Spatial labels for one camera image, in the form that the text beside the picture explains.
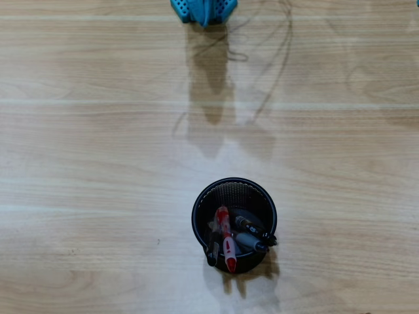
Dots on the black barrel labelled pen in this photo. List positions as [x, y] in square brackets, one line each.
[253, 227]

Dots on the grey grip retractable pen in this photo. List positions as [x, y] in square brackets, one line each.
[248, 241]

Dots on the red retractable pen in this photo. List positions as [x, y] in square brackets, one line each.
[229, 248]

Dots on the clear pen with black cap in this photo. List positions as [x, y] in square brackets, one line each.
[212, 252]

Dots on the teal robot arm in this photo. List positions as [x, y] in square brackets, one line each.
[201, 13]

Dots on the black mesh pen holder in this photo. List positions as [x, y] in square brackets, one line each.
[258, 202]

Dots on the teal perforated clamp block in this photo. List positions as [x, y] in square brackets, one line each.
[181, 10]

